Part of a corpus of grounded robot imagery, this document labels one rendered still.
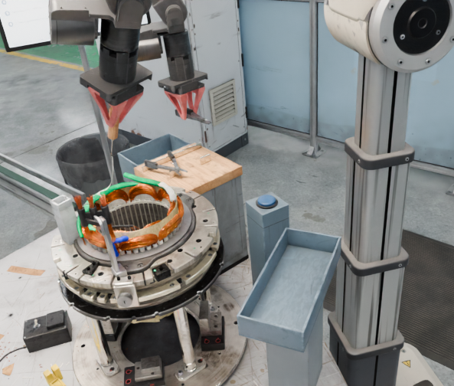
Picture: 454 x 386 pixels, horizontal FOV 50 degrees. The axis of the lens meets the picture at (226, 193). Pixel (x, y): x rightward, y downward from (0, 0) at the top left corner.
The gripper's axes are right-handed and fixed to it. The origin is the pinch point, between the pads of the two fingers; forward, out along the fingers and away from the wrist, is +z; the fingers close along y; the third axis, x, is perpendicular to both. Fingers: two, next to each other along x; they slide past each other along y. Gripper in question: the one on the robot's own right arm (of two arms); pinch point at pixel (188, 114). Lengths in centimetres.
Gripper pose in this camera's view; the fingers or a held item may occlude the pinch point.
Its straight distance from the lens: 119.5
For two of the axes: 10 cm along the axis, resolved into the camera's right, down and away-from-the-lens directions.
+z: 1.1, 8.5, 5.1
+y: -7.7, 4.0, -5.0
